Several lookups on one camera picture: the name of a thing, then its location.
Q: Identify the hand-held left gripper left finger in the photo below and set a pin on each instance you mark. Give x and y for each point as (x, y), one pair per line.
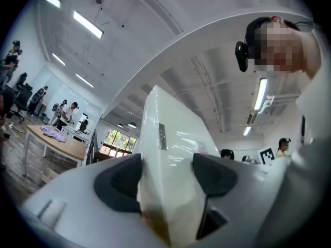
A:
(77, 216)

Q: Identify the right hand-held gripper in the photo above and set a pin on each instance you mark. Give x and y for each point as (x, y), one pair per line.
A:
(266, 155)

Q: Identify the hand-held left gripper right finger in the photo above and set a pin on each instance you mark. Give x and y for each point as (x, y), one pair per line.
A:
(245, 190)

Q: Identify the person's left forearm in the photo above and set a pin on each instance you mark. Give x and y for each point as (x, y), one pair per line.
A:
(297, 203)

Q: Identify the long ceiling light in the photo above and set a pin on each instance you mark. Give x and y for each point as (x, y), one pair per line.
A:
(84, 80)
(88, 24)
(247, 130)
(261, 93)
(59, 59)
(53, 1)

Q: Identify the ceiling air conditioner unit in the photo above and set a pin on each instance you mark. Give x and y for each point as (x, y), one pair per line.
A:
(251, 117)

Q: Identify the white plastic bin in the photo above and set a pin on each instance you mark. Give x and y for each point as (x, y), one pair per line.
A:
(49, 175)

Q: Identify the dark brown cabinet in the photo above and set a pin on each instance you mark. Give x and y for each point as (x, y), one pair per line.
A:
(103, 156)

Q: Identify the metal stair railing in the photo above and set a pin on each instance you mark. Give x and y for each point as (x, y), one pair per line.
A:
(91, 148)

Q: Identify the white-legged wooden table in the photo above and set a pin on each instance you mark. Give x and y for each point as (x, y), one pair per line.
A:
(72, 147)

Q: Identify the person's white shirt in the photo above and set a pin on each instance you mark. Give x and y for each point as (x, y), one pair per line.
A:
(318, 99)

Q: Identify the white table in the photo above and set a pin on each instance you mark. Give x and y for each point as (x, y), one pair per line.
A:
(76, 133)

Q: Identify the large glass window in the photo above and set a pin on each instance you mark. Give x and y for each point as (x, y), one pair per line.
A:
(119, 143)

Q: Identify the purple cloth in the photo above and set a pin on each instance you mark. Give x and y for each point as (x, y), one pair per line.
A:
(54, 133)

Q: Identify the black office chair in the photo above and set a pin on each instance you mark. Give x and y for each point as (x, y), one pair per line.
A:
(22, 80)
(22, 101)
(84, 124)

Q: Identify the white power strip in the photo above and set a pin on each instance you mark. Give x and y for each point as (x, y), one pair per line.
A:
(10, 125)

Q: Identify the black head-mounted camera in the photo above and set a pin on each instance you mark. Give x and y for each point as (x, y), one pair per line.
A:
(241, 57)

